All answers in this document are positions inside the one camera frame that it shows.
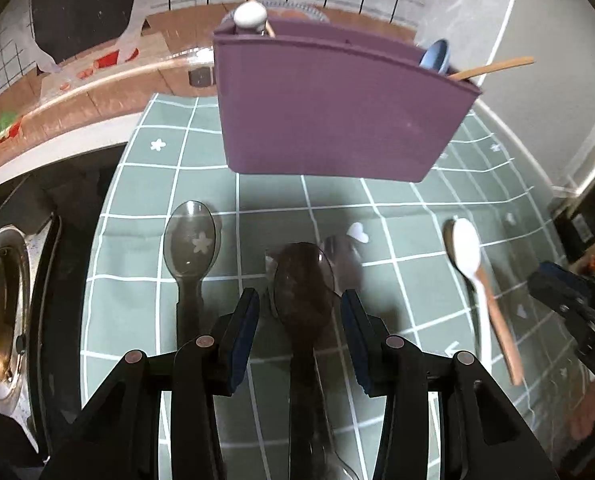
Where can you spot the brown wooden spoon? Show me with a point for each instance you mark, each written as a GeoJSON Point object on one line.
{"type": "Point", "coordinates": [493, 68]}

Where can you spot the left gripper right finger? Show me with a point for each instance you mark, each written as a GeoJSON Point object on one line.
{"type": "Point", "coordinates": [370, 345]}

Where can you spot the dark smoky plastic spoon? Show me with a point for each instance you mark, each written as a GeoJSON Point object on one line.
{"type": "Point", "coordinates": [303, 298]}

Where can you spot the light blue plastic spoon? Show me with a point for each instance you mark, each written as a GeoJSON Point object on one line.
{"type": "Point", "coordinates": [436, 57]}

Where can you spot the white round-headed utensil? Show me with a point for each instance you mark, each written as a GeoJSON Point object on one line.
{"type": "Point", "coordinates": [250, 18]}

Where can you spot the gas stove burner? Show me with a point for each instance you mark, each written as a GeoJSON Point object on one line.
{"type": "Point", "coordinates": [25, 262]}

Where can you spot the white spoon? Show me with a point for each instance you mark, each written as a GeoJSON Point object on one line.
{"type": "Point", "coordinates": [467, 257]}

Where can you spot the translucent grey spoon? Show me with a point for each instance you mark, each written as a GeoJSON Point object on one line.
{"type": "Point", "coordinates": [189, 246]}

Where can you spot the green grid table mat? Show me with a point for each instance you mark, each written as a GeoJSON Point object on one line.
{"type": "Point", "coordinates": [384, 238]}

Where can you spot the purple utensil holder box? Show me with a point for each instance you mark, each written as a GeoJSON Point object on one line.
{"type": "Point", "coordinates": [326, 100]}

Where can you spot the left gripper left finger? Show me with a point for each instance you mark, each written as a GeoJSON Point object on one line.
{"type": "Point", "coordinates": [234, 334]}

